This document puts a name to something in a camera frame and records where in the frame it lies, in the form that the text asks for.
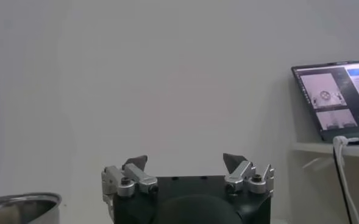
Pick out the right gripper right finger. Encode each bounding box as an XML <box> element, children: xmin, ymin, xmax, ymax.
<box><xmin>222</xmin><ymin>153</ymin><xmax>275</xmax><ymax>195</ymax></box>

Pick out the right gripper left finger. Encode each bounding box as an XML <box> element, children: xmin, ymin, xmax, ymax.
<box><xmin>101</xmin><ymin>155</ymin><xmax>159</xmax><ymax>198</ymax></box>

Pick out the perforated stainless steel steamer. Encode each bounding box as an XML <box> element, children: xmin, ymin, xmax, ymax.
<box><xmin>0</xmin><ymin>192</ymin><xmax>63</xmax><ymax>224</ymax></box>

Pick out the white side table with laptop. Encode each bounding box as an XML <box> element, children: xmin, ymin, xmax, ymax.
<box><xmin>291</xmin><ymin>140</ymin><xmax>359</xmax><ymax>171</ymax></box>

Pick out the dark grey open laptop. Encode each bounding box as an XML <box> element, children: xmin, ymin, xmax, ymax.
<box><xmin>291</xmin><ymin>59</ymin><xmax>359</xmax><ymax>144</ymax></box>

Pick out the black cable with plug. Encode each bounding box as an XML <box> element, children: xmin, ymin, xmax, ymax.
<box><xmin>332</xmin><ymin>147</ymin><xmax>352</xmax><ymax>224</ymax></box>

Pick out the white laptop cable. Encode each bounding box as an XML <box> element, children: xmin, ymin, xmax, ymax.
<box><xmin>332</xmin><ymin>136</ymin><xmax>359</xmax><ymax>224</ymax></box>

